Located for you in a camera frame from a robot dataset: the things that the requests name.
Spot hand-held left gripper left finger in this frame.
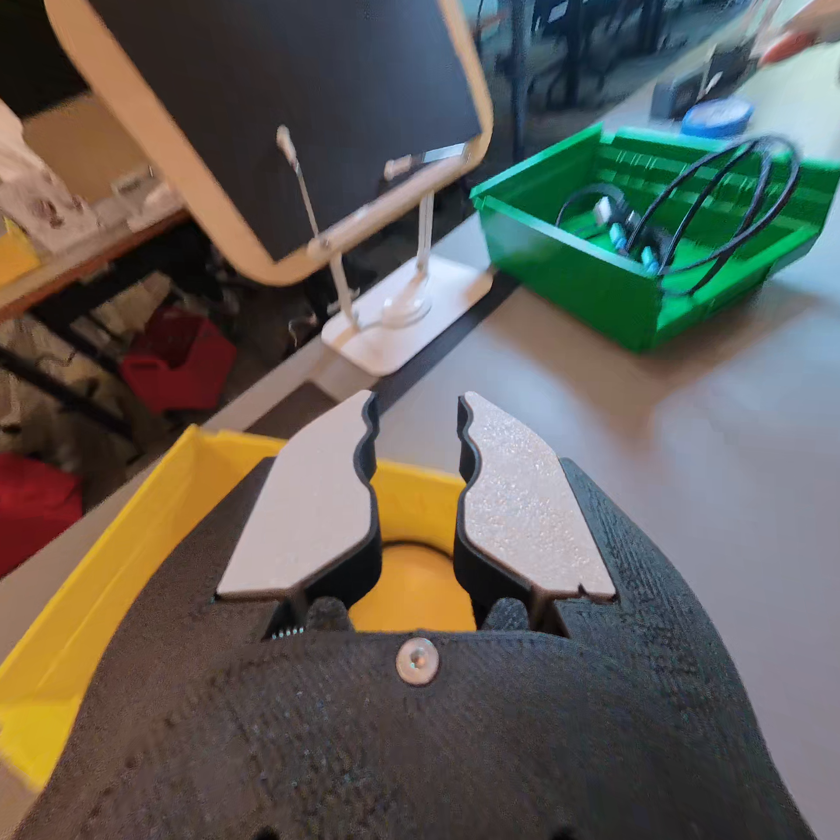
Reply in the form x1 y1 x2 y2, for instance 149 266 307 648
215 390 383 624

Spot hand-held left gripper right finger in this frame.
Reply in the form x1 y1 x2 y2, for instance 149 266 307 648
454 392 618 624

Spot green storage bin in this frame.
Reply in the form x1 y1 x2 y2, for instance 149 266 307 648
469 123 840 354

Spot yellow storage bin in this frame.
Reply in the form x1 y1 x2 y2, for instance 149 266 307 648
0 423 476 791

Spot braided HDMI cable green plugs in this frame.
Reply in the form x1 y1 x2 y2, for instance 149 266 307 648
613 134 803 296

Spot red storage bin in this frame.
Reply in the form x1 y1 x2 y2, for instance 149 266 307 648
120 307 237 416
0 453 84 578

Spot wooden workbench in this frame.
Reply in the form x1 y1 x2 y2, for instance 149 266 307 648
0 92 191 322

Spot black board with pale rim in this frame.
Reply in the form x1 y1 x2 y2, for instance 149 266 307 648
45 0 494 286

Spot blue round lid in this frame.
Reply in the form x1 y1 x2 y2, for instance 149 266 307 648
681 98 754 140

